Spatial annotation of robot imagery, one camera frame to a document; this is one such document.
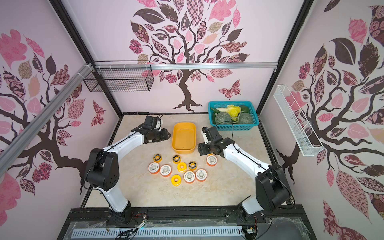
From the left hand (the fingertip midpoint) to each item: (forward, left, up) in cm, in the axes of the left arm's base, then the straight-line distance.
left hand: (167, 137), depth 93 cm
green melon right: (+16, -53, 0) cm, 56 cm away
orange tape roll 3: (-22, -14, -9) cm, 28 cm away
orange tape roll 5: (-12, -28, -9) cm, 32 cm away
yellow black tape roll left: (-9, +7, -10) cm, 15 cm away
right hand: (-10, -23, +2) cm, 25 cm away
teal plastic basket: (+16, -46, -9) cm, 49 cm away
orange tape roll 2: (-18, 0, -10) cm, 20 cm away
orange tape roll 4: (-21, -21, -10) cm, 31 cm away
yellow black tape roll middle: (-10, -6, -11) cm, 15 cm away
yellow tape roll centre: (-16, -10, -9) cm, 21 cm away
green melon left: (+16, -37, +2) cm, 40 cm away
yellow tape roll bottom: (-24, -6, -10) cm, 27 cm away
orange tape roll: (-16, +8, -10) cm, 21 cm away
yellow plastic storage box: (+7, -10, -9) cm, 15 cm away
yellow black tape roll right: (-15, -16, -10) cm, 24 cm away
